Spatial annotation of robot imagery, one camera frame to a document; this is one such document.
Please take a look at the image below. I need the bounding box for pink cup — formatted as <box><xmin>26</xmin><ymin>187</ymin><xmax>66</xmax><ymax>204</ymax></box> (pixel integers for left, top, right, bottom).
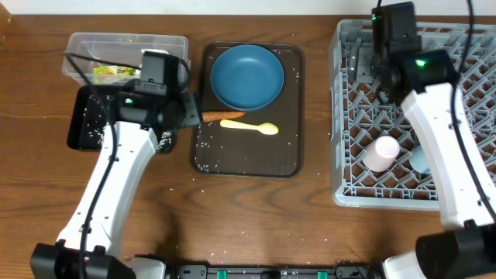
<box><xmin>362</xmin><ymin>136</ymin><xmax>400</xmax><ymax>172</ymax></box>

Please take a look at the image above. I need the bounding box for light blue cup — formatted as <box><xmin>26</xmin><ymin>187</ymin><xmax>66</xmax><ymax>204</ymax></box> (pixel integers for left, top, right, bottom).
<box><xmin>408</xmin><ymin>145</ymin><xmax>430</xmax><ymax>174</ymax></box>

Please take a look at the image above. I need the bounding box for dark blue plate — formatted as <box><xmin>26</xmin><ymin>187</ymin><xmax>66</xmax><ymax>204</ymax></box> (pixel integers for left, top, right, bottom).
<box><xmin>210</xmin><ymin>44</ymin><xmax>284</xmax><ymax>112</ymax></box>

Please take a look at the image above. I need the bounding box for orange carrot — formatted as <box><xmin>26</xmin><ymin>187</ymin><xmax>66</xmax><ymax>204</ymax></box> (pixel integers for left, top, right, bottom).
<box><xmin>201</xmin><ymin>111</ymin><xmax>246</xmax><ymax>122</ymax></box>

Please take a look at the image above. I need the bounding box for white tissue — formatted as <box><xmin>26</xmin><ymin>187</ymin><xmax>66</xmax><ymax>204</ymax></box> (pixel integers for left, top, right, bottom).
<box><xmin>141</xmin><ymin>49</ymin><xmax>169</xmax><ymax>54</ymax></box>

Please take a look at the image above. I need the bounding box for green yellow snack wrapper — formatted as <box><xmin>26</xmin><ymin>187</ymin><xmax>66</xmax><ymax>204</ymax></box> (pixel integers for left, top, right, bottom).
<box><xmin>92</xmin><ymin>65</ymin><xmax>140</xmax><ymax>76</ymax></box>

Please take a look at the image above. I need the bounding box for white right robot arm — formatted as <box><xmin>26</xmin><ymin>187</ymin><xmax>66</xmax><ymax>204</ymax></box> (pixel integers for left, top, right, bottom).
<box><xmin>371</xmin><ymin>2</ymin><xmax>495</xmax><ymax>278</ymax></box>

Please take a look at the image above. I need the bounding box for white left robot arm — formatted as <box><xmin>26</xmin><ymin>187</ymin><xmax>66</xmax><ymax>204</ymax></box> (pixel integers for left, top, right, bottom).
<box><xmin>30</xmin><ymin>51</ymin><xmax>202</xmax><ymax>278</ymax></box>

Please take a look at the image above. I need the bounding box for grey dishwasher rack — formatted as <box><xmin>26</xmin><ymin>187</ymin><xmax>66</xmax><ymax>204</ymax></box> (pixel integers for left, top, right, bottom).
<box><xmin>329</xmin><ymin>19</ymin><xmax>495</xmax><ymax>211</ymax></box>

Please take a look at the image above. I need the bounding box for yellow spoon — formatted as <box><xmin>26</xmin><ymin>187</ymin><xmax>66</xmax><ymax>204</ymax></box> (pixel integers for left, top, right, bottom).
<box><xmin>220</xmin><ymin>119</ymin><xmax>279</xmax><ymax>136</ymax></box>

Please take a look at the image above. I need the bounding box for dark brown serving tray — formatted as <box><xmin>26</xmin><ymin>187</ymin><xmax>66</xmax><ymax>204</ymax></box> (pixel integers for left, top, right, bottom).
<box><xmin>191</xmin><ymin>43</ymin><xmax>305</xmax><ymax>178</ymax></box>

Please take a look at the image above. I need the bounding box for black rectangular bin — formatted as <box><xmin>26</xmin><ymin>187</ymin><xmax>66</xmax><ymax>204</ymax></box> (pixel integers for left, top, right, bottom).
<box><xmin>67</xmin><ymin>85</ymin><xmax>177</xmax><ymax>154</ymax></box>

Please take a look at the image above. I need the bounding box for clear plastic bin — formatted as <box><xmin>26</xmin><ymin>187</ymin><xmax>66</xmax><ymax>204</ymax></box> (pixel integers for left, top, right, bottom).
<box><xmin>67</xmin><ymin>33</ymin><xmax>188</xmax><ymax>84</ymax></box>

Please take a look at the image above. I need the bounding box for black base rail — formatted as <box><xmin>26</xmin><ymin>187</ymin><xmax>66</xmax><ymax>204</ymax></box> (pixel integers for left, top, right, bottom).
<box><xmin>167</xmin><ymin>263</ymin><xmax>383</xmax><ymax>279</ymax></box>

